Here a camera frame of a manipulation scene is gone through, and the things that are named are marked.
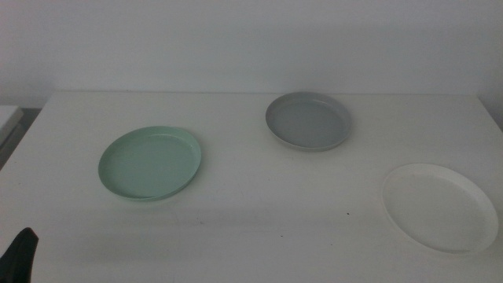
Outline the white shallow bowl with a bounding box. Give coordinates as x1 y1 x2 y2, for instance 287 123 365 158
381 163 500 255

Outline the mint green shallow bowl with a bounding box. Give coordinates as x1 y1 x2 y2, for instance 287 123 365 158
97 125 203 203

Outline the grey shallow bowl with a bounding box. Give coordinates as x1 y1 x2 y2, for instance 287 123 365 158
265 91 353 153

